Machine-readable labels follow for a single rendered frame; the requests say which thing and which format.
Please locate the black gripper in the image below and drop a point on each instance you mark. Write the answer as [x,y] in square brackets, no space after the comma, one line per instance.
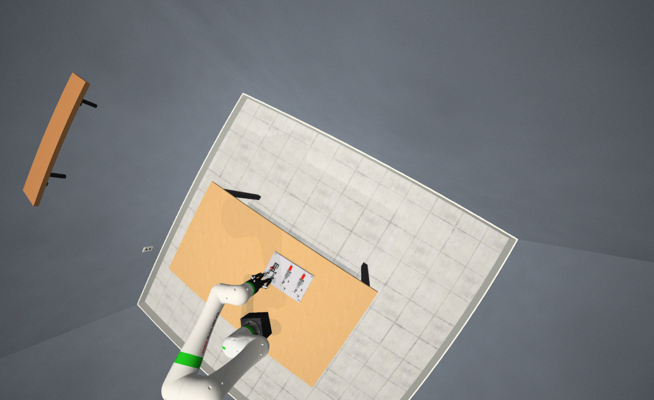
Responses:
[262,282]

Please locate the black toggle clamp with red handle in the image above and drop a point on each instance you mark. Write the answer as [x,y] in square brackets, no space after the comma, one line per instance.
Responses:
[300,281]

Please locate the grey toggle clamp with red handle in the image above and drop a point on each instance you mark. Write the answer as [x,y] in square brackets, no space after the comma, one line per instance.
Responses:
[275,266]

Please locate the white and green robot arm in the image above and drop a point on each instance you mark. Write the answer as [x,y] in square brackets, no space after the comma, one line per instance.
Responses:
[183,382]

